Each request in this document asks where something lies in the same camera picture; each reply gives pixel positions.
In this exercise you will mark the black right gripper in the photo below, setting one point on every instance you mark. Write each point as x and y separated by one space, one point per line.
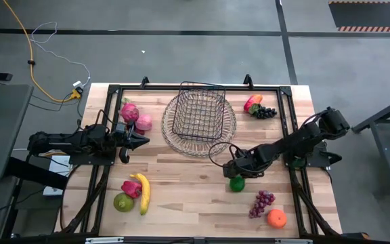
240 166

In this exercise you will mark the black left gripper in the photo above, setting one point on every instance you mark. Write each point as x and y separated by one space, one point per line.
127 144

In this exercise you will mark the pink peach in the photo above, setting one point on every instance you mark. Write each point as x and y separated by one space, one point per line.
144 122

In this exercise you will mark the red grape bunch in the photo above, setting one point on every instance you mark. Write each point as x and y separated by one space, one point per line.
262 200

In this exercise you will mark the red bell pepper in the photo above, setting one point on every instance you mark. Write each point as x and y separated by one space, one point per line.
131 189

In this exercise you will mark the yellow banana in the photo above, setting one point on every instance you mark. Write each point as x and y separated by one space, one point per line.
145 196

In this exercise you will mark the black grape bunch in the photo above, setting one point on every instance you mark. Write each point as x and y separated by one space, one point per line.
266 112

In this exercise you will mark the light green pear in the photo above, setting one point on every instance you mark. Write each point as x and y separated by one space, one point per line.
123 202

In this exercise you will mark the orange fruit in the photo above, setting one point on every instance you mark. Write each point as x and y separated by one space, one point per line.
277 218

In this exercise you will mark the red orange mango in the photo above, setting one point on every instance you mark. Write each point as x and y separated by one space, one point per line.
253 101

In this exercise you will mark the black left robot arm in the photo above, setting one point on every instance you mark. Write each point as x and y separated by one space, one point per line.
63 140

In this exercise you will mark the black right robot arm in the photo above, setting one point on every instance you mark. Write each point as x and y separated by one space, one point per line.
293 144

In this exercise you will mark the dark red produce item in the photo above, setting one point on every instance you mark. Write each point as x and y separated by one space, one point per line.
139 132

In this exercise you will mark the pink dragon fruit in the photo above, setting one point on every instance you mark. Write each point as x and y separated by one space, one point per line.
129 112

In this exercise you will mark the round woven placemat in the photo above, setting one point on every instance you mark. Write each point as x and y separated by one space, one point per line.
198 149

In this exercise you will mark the white box under table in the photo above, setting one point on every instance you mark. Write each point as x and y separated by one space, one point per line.
59 167

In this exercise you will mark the white power adapter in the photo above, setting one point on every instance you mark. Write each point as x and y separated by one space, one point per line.
78 83

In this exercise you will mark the black desk support beam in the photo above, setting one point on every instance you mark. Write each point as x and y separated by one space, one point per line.
36 173

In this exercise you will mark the black metal stand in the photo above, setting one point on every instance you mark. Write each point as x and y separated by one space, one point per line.
384 112

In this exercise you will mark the black hazard striped floor mat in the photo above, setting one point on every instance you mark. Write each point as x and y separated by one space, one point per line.
367 15

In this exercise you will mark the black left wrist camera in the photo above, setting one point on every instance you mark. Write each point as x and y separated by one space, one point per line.
120 128

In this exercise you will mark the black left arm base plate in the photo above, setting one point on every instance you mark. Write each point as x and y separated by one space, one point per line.
90 160

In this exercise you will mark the black table frame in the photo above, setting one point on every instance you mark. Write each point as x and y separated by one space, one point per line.
154 88

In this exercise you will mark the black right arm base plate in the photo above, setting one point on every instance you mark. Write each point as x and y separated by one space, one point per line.
317 161

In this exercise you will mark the silver metal bracket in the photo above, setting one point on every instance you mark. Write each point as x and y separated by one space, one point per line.
103 240
293 241

